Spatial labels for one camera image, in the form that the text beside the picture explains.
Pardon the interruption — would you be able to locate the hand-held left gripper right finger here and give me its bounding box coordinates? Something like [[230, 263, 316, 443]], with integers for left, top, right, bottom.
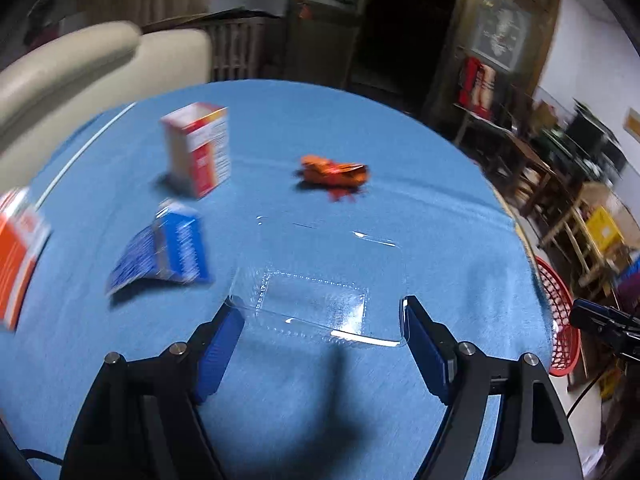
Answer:
[[399, 295, 585, 480]]

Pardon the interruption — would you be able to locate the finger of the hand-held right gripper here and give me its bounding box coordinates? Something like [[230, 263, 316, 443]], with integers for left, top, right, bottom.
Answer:
[[570, 298, 640, 345]]

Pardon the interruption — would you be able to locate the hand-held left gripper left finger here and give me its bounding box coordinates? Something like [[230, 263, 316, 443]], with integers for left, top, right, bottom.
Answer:
[[60, 302, 246, 480]]

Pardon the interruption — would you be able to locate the red plastic basket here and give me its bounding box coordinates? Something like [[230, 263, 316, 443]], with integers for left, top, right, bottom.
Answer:
[[534, 255, 582, 377]]

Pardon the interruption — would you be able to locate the clear plastic tray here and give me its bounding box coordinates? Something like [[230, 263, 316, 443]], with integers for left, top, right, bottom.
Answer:
[[227, 215, 407, 350]]

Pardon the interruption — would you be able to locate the yellow box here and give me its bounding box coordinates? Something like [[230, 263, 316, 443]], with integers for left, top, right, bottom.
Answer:
[[585, 206, 624, 252]]

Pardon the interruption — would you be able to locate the light wooden chair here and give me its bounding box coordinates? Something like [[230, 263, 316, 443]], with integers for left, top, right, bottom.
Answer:
[[540, 180, 631, 301]]

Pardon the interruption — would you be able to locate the blue and white carton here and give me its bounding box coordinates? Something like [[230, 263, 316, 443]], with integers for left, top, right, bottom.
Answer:
[[105, 199, 212, 297]]

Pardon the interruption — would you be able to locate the blue tablecloth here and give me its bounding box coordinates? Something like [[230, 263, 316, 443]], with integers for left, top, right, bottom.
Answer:
[[0, 79, 556, 480]]

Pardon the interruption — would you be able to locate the black monitor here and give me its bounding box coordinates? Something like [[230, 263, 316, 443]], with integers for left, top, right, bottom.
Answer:
[[565, 102, 628, 171]]

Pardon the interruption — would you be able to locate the white and red box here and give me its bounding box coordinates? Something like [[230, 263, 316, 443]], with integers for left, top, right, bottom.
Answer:
[[160, 102, 232, 200]]

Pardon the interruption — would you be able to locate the orange crumpled wrapper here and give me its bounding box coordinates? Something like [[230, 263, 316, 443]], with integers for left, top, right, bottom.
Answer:
[[294, 155, 372, 204]]

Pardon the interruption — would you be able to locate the cardboard box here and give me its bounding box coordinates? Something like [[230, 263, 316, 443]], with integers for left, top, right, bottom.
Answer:
[[532, 100, 559, 131]]

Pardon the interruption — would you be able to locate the orange and white box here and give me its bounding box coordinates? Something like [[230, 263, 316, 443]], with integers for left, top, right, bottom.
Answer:
[[0, 187, 53, 332]]

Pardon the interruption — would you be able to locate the red and white scarf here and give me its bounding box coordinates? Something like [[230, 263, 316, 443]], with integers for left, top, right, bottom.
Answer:
[[459, 56, 498, 120]]

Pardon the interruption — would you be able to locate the brown door with glass panel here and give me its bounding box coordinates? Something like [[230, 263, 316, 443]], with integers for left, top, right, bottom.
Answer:
[[430, 0, 561, 126]]

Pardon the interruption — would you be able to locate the wooden baby crib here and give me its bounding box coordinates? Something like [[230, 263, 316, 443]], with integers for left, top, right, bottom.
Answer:
[[145, 7, 281, 83]]

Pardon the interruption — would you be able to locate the beige leather sofa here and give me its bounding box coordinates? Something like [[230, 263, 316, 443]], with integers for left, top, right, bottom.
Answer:
[[0, 20, 212, 181]]

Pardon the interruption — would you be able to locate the brown door with red tassel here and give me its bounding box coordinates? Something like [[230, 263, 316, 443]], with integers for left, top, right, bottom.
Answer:
[[280, 0, 368, 88]]

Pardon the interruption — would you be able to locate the black cable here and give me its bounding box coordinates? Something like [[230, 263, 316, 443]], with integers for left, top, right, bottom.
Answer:
[[566, 357, 628, 420], [20, 447, 64, 464]]

